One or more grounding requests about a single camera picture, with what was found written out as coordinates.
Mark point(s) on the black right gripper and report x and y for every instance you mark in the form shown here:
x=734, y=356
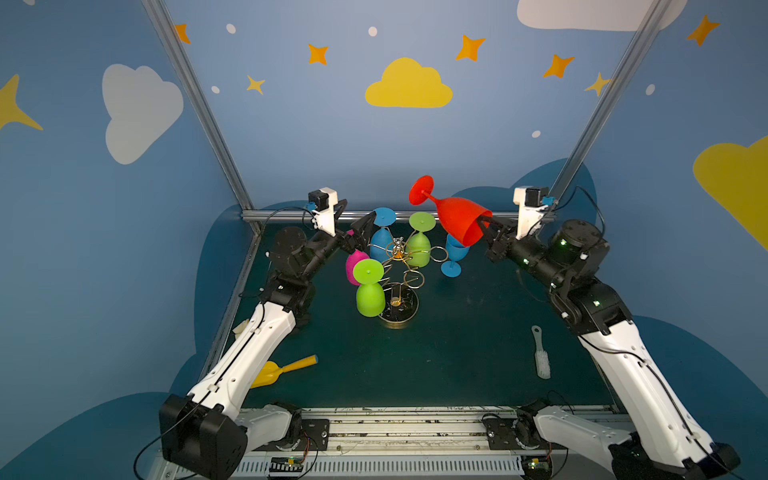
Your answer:
x=498, y=235

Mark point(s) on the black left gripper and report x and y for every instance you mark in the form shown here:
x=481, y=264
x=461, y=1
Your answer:
x=339, y=234

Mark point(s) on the red wine glass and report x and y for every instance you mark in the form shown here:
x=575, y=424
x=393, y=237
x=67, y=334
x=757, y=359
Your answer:
x=461, y=218

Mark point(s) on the blue wine glass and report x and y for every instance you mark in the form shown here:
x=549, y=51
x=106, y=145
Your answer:
x=456, y=252
x=382, y=237

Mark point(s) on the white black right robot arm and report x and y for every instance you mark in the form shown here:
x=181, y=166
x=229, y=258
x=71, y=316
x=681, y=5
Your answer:
x=666, y=441

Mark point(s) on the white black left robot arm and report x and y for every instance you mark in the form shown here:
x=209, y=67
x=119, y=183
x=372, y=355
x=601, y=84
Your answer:
x=206, y=431

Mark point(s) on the pink wine glass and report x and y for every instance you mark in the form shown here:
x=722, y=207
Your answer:
x=352, y=260

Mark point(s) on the back green wine glass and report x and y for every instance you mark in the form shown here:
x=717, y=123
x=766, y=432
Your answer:
x=418, y=246

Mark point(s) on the green wine glass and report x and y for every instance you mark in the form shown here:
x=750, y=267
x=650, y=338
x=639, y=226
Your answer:
x=370, y=296
x=418, y=246

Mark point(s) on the front green wine glass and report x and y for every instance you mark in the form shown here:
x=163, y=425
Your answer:
x=370, y=296

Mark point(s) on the white cleaning brush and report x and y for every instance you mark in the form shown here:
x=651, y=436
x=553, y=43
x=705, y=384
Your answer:
x=541, y=358

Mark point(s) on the yellow plastic scoop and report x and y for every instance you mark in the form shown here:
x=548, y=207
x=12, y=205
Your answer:
x=271, y=372

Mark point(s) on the right green circuit board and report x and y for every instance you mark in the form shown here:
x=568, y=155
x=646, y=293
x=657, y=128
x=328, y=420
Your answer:
x=536, y=468

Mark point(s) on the green circuit board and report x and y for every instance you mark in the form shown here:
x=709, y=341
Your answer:
x=291, y=466
x=536, y=468

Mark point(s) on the left green circuit board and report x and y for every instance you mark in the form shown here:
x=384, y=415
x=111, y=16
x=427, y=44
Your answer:
x=291, y=466

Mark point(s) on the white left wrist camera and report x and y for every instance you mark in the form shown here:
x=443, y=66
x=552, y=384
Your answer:
x=324, y=201

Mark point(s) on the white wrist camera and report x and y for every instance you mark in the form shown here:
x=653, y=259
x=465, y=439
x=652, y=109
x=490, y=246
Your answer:
x=533, y=203
x=324, y=201

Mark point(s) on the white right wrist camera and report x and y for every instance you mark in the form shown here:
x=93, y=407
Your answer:
x=533, y=203

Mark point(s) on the gold wire glass rack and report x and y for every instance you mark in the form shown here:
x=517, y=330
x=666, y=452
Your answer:
x=402, y=282

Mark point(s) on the horizontal aluminium back rail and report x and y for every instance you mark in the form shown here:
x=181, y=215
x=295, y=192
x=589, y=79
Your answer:
x=295, y=214

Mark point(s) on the left aluminium corner post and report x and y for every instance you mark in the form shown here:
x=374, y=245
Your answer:
x=161, y=20

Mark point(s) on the aluminium corner post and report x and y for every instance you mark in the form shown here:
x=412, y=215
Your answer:
x=161, y=20
x=640, y=44

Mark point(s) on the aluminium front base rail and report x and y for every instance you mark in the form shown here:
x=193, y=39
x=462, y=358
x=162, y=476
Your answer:
x=448, y=442

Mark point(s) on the right aluminium corner post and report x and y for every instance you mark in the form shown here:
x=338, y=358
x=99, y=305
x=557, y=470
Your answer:
x=640, y=44

